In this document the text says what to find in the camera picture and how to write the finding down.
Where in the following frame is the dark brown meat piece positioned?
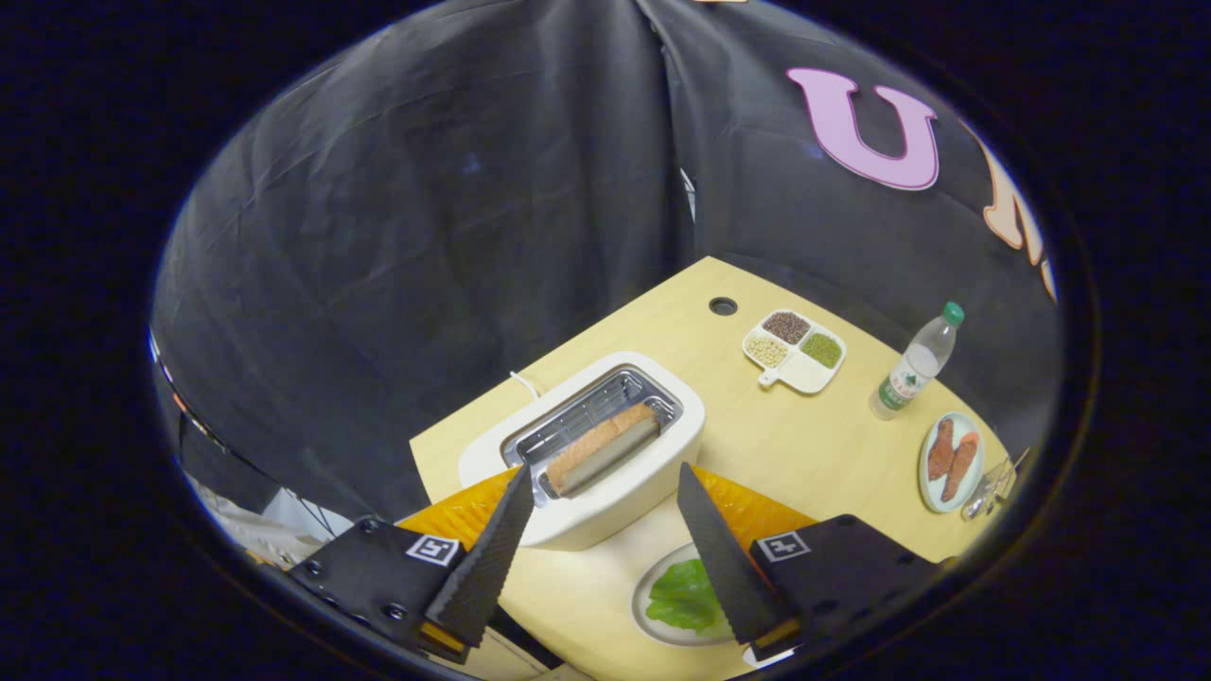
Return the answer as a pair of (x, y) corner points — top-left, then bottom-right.
(927, 417), (957, 481)

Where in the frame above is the reddish brown meat piece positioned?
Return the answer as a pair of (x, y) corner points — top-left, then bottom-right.
(942, 432), (981, 503)

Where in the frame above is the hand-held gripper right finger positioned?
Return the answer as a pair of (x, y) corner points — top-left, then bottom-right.
(676, 462), (947, 661)

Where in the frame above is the toasted bread slice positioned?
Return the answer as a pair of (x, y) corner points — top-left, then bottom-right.
(546, 403), (661, 498)

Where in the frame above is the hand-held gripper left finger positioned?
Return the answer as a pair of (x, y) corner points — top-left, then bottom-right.
(289, 462), (536, 663)

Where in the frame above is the round white plate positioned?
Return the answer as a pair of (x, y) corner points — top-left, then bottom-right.
(631, 541), (758, 649)

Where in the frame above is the light blue oval plate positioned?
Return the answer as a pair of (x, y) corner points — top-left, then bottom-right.
(918, 412), (986, 515)

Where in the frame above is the white toaster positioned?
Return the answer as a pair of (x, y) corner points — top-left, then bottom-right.
(459, 352), (707, 552)

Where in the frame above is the white divided bean dish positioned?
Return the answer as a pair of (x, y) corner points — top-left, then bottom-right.
(742, 309), (848, 395)

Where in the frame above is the cream furniture frame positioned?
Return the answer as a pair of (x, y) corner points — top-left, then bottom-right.
(445, 629), (578, 681)

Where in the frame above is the green lettuce leaf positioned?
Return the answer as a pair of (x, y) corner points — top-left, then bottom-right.
(645, 558), (735, 637)

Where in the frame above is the clear plastic water bottle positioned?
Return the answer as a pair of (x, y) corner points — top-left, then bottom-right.
(869, 302), (966, 422)

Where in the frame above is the black backdrop cloth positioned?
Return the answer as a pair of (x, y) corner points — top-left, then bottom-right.
(151, 0), (1061, 531)

